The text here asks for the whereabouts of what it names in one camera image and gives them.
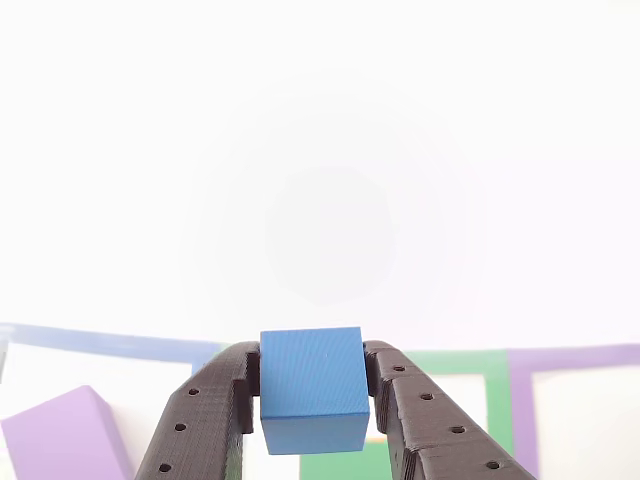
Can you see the green block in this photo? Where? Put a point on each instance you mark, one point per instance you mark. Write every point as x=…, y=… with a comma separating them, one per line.
x=340, y=465

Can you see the small blue cube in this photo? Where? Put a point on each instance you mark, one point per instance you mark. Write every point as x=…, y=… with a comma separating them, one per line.
x=312, y=375

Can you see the purple block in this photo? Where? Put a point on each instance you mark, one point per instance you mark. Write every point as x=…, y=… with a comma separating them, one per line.
x=65, y=435

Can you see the green tape square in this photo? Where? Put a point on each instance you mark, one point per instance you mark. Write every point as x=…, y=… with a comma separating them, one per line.
x=497, y=400

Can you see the purple tape square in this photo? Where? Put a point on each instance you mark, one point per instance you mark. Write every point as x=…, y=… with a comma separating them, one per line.
x=520, y=400

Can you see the blue tape square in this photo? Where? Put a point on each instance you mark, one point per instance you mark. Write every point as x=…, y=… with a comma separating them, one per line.
x=125, y=345

